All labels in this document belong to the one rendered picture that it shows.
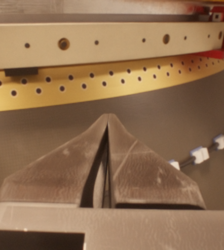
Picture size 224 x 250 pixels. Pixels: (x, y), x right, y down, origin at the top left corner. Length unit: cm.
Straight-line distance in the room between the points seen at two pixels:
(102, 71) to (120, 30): 7
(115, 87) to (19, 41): 16
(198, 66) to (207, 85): 5
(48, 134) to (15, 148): 5
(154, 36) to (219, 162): 30
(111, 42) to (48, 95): 11
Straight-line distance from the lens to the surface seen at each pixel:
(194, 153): 45
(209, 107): 52
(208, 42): 46
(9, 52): 30
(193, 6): 48
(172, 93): 44
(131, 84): 38
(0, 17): 35
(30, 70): 31
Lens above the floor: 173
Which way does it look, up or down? 26 degrees down
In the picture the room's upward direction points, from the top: 1 degrees clockwise
